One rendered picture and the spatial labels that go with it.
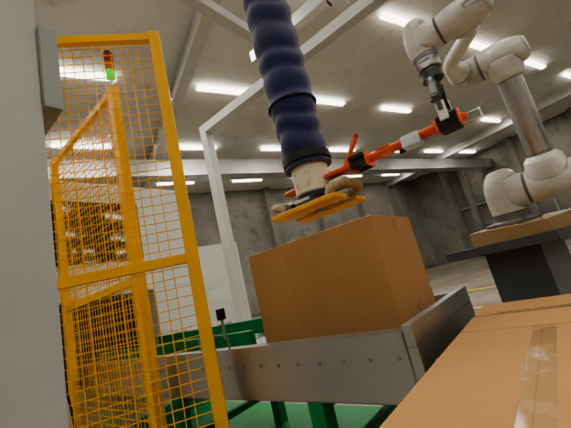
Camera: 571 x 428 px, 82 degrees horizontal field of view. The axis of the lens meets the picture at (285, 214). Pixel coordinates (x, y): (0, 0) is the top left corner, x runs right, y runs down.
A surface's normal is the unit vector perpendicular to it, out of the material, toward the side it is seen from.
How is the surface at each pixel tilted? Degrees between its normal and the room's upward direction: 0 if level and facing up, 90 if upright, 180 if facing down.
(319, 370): 90
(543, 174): 101
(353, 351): 90
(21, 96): 90
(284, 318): 90
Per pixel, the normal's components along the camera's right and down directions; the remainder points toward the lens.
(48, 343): 0.74, -0.31
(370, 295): -0.62, -0.03
